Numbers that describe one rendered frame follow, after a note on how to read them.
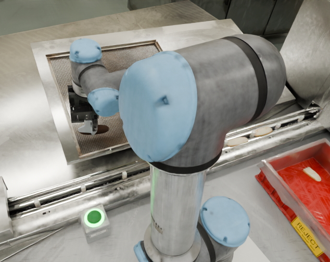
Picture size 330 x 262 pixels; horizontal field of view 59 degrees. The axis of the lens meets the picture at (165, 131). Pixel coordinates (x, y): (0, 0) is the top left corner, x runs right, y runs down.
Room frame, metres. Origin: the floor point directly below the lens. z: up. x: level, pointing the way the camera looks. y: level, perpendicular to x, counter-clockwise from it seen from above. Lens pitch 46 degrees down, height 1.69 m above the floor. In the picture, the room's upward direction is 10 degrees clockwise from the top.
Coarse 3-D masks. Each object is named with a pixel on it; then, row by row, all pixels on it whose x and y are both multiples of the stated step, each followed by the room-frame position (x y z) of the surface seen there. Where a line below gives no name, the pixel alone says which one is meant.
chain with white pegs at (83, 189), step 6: (300, 120) 1.02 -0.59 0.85; (276, 126) 0.94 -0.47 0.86; (282, 126) 0.97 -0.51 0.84; (252, 132) 0.87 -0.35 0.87; (126, 174) 0.56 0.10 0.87; (132, 174) 0.58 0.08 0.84; (114, 180) 0.54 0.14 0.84; (84, 186) 0.48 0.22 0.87; (96, 186) 0.51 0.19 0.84; (78, 192) 0.48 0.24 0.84; (60, 198) 0.44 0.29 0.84; (36, 204) 0.40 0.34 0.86; (42, 204) 0.41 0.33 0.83; (24, 210) 0.39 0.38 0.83
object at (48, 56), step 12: (108, 48) 1.12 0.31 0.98; (132, 48) 1.17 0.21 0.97; (48, 60) 0.96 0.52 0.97; (108, 60) 1.05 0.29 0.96; (132, 60) 1.09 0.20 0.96; (60, 96) 0.80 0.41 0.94; (72, 132) 0.66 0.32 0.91; (120, 132) 0.71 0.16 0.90; (84, 144) 0.63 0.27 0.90; (108, 144) 0.65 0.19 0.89; (84, 156) 0.58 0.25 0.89
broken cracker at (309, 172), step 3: (306, 168) 0.75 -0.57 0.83; (309, 168) 0.76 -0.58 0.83; (303, 171) 0.74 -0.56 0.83; (306, 171) 0.74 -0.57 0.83; (309, 171) 0.74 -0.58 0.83; (312, 171) 0.75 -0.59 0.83; (309, 174) 0.73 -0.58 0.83; (312, 174) 0.73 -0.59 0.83; (315, 174) 0.73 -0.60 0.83; (312, 177) 0.72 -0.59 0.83; (315, 177) 0.72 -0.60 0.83; (318, 177) 0.72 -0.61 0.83; (318, 180) 0.71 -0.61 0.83
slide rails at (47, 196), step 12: (288, 120) 1.00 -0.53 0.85; (312, 120) 1.03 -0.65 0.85; (276, 132) 0.91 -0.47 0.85; (132, 168) 0.60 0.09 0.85; (96, 180) 0.52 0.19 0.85; (120, 180) 0.54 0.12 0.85; (48, 192) 0.45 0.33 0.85; (60, 192) 0.46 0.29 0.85; (84, 192) 0.47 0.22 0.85; (12, 204) 0.39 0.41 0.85; (24, 204) 0.40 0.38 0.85; (48, 204) 0.41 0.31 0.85; (12, 216) 0.35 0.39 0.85
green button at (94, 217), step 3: (93, 210) 0.39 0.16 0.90; (96, 210) 0.39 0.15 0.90; (90, 213) 0.38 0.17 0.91; (93, 213) 0.38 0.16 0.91; (96, 213) 0.38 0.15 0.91; (99, 213) 0.38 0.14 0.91; (87, 216) 0.37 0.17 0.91; (90, 216) 0.37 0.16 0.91; (93, 216) 0.37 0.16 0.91; (96, 216) 0.37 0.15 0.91; (99, 216) 0.37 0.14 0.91; (87, 219) 0.36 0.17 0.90; (90, 219) 0.36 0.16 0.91; (93, 219) 0.36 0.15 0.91; (96, 219) 0.36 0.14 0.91; (99, 219) 0.37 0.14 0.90; (90, 222) 0.35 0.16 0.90; (93, 222) 0.35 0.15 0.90; (96, 222) 0.36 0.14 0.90
